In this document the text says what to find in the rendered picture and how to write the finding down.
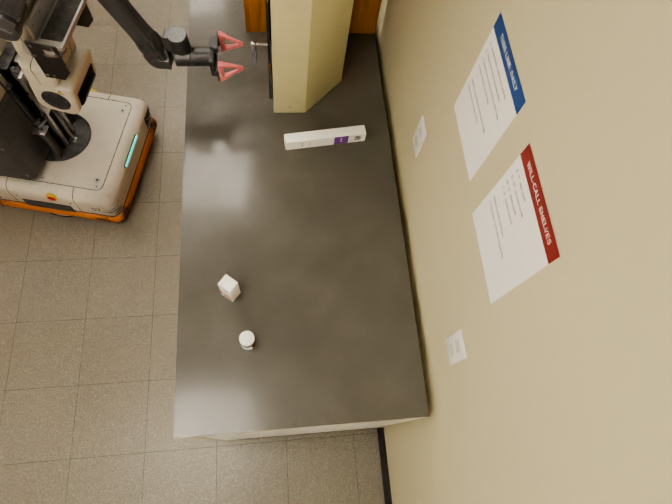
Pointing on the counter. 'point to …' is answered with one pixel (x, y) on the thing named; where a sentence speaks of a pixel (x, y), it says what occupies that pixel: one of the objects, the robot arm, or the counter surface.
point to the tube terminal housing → (307, 50)
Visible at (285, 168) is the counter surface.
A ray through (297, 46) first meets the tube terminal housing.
